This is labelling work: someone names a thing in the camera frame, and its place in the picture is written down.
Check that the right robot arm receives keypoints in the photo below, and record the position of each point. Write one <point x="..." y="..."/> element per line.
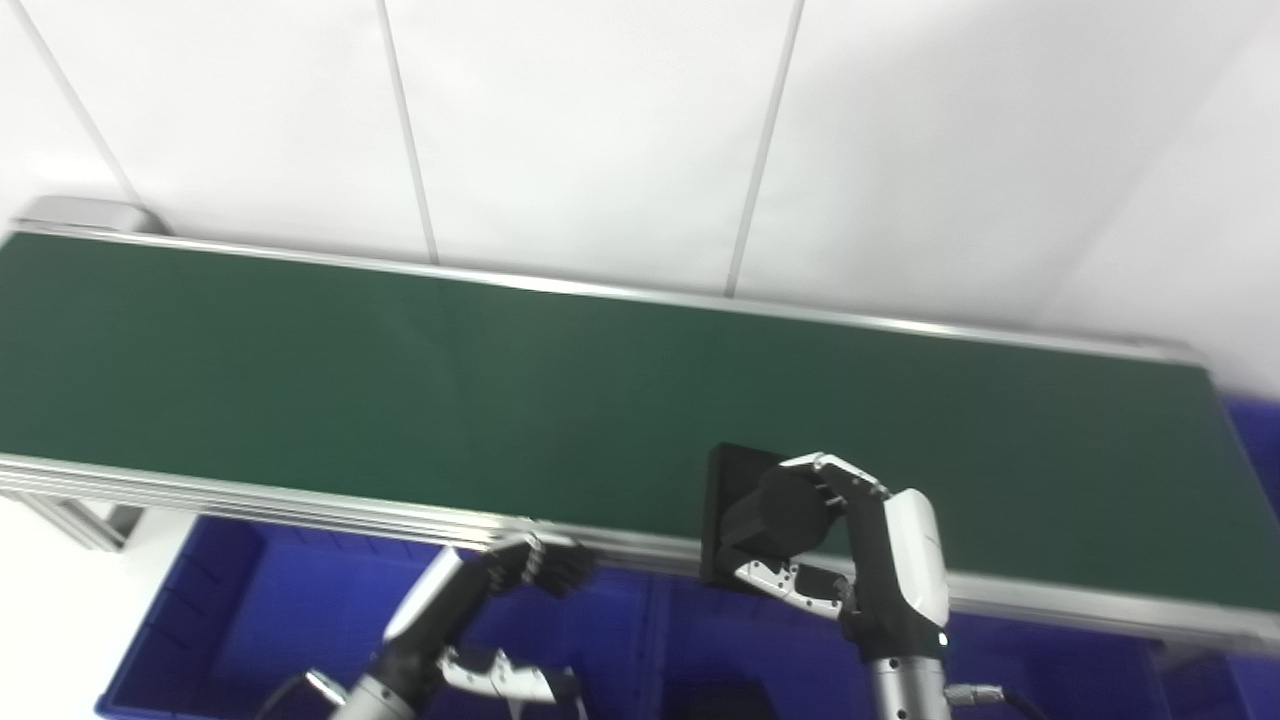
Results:
<point x="905" y="690"/>

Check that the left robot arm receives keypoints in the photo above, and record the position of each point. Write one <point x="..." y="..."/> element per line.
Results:
<point x="375" y="700"/>

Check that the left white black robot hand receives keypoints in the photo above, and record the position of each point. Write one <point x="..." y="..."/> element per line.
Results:
<point x="440" y="610"/>

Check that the aluminium conveyor leg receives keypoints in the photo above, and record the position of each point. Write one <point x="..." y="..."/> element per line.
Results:
<point x="85" y="520"/>

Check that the blue bin with black part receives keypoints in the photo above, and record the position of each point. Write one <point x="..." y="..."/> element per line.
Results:
<point x="760" y="640"/>

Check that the blue bin with white plate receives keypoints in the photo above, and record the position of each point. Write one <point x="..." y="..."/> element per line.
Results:
<point x="250" y="610"/>

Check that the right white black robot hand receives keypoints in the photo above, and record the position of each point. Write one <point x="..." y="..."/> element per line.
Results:
<point x="900" y="570"/>

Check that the white square plate round hole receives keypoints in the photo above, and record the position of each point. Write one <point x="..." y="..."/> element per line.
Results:
<point x="583" y="708"/>

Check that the green conveyor belt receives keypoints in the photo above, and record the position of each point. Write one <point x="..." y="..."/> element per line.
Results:
<point x="300" y="500"/>
<point x="500" y="400"/>

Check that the blue bin at conveyor end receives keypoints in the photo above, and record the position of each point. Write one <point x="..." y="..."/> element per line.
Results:
<point x="1255" y="430"/>

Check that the grey conveyor end cap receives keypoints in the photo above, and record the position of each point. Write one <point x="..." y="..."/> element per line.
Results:
<point x="85" y="215"/>

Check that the black part in bin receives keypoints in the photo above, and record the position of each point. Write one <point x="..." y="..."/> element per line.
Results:
<point x="730" y="702"/>

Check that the black cylinder part square base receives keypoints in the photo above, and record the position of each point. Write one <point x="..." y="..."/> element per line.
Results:
<point x="770" y="510"/>

